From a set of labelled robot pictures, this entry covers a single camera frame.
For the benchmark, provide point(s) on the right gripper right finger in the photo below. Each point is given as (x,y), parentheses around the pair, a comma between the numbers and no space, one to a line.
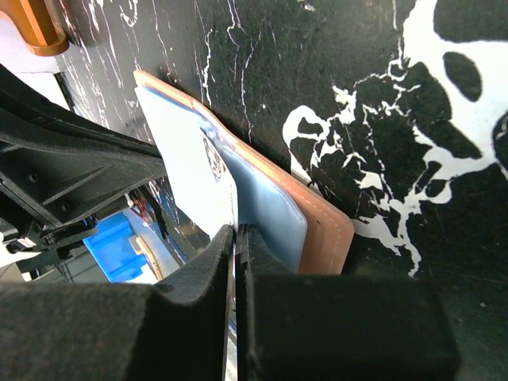
(335,327)

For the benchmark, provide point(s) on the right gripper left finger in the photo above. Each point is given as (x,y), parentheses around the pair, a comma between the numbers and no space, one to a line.
(172,330)

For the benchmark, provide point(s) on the white credit card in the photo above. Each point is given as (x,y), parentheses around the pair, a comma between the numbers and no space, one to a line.
(201,183)

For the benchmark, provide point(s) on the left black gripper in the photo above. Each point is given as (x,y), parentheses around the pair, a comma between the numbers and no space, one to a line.
(62,174)

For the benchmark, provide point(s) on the orange wooden shelf rack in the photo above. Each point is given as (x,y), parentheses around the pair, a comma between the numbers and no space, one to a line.
(36,26)

